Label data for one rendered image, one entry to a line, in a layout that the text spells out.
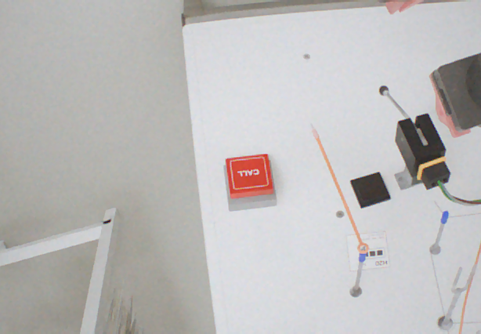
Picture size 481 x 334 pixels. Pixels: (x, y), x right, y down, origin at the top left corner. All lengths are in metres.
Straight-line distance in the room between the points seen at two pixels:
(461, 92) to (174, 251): 1.52
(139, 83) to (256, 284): 1.19
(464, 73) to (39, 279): 1.66
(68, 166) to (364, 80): 1.16
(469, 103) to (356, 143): 0.33
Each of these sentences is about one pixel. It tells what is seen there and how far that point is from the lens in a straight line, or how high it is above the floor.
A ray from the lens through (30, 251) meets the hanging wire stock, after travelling 2.20.
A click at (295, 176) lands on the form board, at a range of 1.12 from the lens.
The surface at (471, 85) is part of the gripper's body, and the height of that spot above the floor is 1.35.
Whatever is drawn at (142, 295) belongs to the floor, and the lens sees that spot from 2.34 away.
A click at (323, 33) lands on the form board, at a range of 1.26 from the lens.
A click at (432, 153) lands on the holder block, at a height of 1.17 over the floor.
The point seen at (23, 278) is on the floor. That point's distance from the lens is 2.36.
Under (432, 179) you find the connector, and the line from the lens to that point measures 1.04.
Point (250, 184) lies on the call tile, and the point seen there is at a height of 1.12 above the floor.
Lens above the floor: 2.14
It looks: 74 degrees down
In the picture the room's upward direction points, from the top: 167 degrees clockwise
